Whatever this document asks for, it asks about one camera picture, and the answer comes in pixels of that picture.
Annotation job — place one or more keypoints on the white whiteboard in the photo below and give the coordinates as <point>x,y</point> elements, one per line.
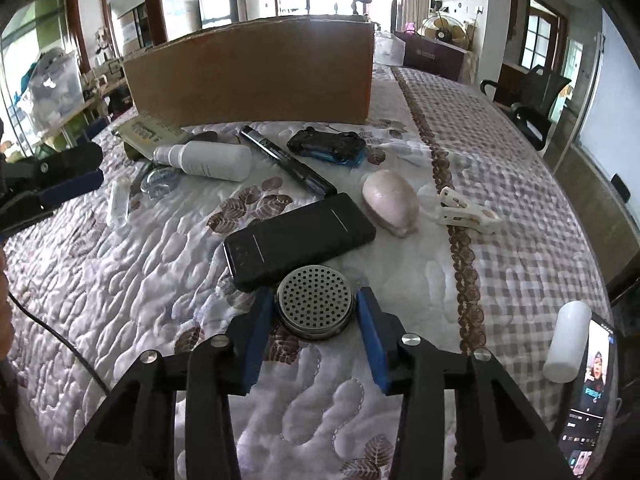
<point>615,110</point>

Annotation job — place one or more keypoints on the small clear plastic tube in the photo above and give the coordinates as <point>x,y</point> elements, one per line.
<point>118,202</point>

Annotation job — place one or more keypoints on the white cylindrical plastic bottle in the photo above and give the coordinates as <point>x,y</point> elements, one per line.
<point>567,340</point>

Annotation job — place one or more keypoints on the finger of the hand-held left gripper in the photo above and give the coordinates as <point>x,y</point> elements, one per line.
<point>65,162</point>
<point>72,187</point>

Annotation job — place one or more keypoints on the clear plastic storage bin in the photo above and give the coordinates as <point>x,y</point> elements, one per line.
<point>52,90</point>

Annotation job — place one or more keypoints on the black power bank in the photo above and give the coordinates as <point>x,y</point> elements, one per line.
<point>300,240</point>

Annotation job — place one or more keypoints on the wooden door with panes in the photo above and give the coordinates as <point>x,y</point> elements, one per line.
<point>542,30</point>

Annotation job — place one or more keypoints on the wooden framed doorway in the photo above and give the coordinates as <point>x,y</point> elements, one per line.
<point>106,15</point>

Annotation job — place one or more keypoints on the pale pink smooth stone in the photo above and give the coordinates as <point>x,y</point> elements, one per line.
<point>390,200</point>

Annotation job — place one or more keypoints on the white spray bottle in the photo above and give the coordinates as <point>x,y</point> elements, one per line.
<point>210,160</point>

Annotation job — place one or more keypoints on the black marker pen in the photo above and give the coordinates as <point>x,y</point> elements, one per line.
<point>287,161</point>

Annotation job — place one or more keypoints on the black blue toy car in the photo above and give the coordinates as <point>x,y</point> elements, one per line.
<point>327,146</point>

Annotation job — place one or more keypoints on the standing electric fan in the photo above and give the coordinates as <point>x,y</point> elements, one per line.
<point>442,30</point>

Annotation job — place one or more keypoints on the clear plastic container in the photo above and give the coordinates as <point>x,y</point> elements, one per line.
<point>389,49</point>

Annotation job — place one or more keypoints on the clear plastic bottle blue label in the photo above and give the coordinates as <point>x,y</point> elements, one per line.
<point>160,183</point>

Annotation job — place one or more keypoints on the green yellow flat packet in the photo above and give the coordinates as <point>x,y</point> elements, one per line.
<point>150,132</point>

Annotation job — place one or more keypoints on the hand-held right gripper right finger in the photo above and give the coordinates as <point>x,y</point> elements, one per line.
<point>375,340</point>

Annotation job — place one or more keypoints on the white plastic clothespin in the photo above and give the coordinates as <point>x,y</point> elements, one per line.
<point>467,212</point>

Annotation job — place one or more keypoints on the flat screen television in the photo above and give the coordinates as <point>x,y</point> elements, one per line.
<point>217,12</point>

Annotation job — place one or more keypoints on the round perforated metal lid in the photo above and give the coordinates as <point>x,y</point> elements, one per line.
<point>314,300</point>

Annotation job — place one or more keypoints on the black whiteboard eraser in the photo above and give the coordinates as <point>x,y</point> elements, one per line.
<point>621,187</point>

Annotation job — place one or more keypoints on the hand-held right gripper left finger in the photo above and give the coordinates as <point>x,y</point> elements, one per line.
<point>257,340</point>

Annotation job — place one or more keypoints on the maroon cardboard box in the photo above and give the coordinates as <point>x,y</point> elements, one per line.
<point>435,57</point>

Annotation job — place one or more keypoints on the brown cardboard box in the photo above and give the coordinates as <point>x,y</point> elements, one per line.
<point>250,75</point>

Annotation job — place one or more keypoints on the black smartphone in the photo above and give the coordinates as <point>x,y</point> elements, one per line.
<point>590,400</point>

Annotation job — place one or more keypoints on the black office chair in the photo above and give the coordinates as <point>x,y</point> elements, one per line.
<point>537,95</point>

